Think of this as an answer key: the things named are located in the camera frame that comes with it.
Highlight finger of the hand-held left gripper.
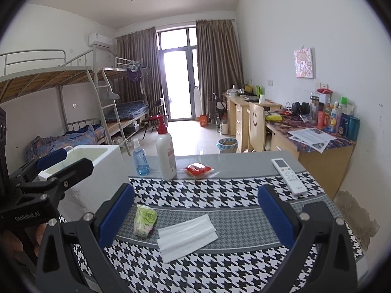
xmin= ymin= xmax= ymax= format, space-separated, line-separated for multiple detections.
xmin=9 ymin=148 xmax=68 ymax=184
xmin=15 ymin=158 xmax=94 ymax=196

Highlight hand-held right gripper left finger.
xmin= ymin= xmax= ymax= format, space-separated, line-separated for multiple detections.
xmin=35 ymin=183 xmax=136 ymax=293

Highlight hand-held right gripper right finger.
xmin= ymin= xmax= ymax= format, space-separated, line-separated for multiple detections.
xmin=257 ymin=185 xmax=358 ymax=293

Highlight white foam box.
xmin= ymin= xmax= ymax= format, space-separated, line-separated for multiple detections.
xmin=38 ymin=145 xmax=124 ymax=220

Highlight green tissue pack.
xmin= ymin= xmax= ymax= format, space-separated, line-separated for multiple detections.
xmin=133 ymin=204 xmax=159 ymax=238

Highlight white face mask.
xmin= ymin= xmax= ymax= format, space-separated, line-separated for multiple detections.
xmin=157 ymin=214 xmax=218 ymax=263

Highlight person's left hand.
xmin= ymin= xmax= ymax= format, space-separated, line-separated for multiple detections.
xmin=0 ymin=223 xmax=48 ymax=266

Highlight blue plaid blanket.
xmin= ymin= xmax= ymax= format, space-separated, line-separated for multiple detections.
xmin=24 ymin=125 xmax=103 ymax=159

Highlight white remote control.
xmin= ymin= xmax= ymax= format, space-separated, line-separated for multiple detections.
xmin=271 ymin=158 xmax=309 ymax=197

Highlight blue spray bottle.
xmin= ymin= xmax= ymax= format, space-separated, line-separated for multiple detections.
xmin=132 ymin=138 xmax=151 ymax=176

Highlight houndstooth tablecloth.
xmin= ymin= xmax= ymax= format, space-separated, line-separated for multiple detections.
xmin=58 ymin=151 xmax=367 ymax=293

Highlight wooden desk with printed mat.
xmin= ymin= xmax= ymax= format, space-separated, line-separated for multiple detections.
xmin=265 ymin=110 xmax=357 ymax=200

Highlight grey metal ladder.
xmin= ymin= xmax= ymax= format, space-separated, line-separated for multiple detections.
xmin=86 ymin=69 xmax=130 ymax=155

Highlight white bottle with red sprayer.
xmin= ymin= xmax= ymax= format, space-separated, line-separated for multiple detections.
xmin=152 ymin=114 xmax=178 ymax=181

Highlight grey metal bunk bed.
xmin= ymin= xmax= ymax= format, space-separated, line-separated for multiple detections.
xmin=95 ymin=56 xmax=150 ymax=147
xmin=0 ymin=49 xmax=106 ymax=159

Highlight blue bedding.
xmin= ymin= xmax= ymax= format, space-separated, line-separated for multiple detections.
xmin=114 ymin=101 xmax=150 ymax=121

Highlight grey trash bin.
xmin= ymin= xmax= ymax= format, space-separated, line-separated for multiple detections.
xmin=217 ymin=138 xmax=239 ymax=154

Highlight white printed papers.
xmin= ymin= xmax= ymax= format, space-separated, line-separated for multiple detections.
xmin=287 ymin=127 xmax=337 ymax=153

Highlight red snack packet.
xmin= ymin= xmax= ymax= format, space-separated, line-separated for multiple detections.
xmin=183 ymin=163 xmax=214 ymax=179

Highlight wooden chair with smiley face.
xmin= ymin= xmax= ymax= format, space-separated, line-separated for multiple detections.
xmin=247 ymin=102 xmax=271 ymax=153

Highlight printed desk mat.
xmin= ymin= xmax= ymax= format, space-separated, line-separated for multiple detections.
xmin=266 ymin=110 xmax=356 ymax=151

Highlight black folding chair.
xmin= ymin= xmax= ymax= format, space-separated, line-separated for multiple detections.
xmin=142 ymin=98 xmax=165 ymax=139

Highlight plain wooden desk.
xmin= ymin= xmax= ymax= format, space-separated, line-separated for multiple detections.
xmin=223 ymin=93 xmax=283 ymax=144

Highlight black headphones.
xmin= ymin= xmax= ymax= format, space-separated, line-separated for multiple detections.
xmin=292 ymin=101 xmax=310 ymax=115

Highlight dark hanging clothes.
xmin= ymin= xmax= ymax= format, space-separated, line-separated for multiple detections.
xmin=126 ymin=67 xmax=143 ymax=83

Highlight row of toiletry bottles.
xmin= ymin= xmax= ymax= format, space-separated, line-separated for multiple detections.
xmin=317 ymin=96 xmax=355 ymax=135

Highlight dark thermos flask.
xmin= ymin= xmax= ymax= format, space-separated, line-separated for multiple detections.
xmin=310 ymin=92 xmax=322 ymax=119

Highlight teal cylindrical bottle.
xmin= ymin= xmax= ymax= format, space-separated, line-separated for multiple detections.
xmin=347 ymin=116 xmax=361 ymax=138

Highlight folded metal trolley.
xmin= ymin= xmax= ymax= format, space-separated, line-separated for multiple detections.
xmin=208 ymin=93 xmax=228 ymax=118

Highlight white air conditioner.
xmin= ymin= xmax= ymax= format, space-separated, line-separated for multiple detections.
xmin=88 ymin=32 xmax=113 ymax=48

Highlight brown curtain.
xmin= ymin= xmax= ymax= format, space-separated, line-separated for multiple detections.
xmin=115 ymin=31 xmax=162 ymax=119
xmin=195 ymin=19 xmax=245 ymax=119

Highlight glass balcony door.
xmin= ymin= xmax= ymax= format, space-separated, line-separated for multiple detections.
xmin=156 ymin=27 xmax=200 ymax=123

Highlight cartoon wall poster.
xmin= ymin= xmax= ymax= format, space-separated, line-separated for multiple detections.
xmin=294 ymin=47 xmax=315 ymax=79

